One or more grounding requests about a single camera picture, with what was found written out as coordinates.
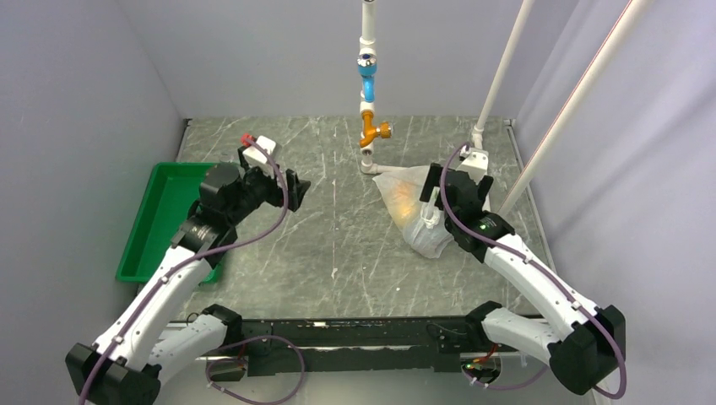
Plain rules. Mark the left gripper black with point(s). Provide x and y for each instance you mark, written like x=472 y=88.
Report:
x=296 y=189

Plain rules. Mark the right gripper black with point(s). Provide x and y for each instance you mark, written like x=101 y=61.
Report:
x=432 y=181

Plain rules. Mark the white plastic bag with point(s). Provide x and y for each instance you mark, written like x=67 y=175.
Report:
x=404 y=191

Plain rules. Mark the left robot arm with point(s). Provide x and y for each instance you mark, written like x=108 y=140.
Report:
x=129 y=363

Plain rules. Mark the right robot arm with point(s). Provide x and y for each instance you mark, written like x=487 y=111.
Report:
x=580 y=342

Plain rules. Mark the orange pipe valve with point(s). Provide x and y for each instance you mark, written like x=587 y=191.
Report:
x=372 y=131

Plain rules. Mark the green plastic tray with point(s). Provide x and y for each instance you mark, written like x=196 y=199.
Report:
x=171 y=190

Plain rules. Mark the white diagonal pole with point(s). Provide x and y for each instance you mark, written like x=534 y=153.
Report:
x=619 y=31

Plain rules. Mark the blue pipe valve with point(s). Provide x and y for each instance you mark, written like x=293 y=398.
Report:
x=367 y=68

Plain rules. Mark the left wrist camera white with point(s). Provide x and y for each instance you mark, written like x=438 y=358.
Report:
x=257 y=151

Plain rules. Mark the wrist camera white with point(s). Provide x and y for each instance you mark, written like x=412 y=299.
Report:
x=257 y=151
x=474 y=162

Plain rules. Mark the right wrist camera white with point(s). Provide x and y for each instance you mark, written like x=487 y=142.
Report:
x=474 y=162

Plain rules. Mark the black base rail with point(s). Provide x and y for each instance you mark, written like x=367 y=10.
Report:
x=437 y=343

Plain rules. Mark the white pvc pipe frame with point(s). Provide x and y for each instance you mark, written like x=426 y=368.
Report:
x=367 y=43

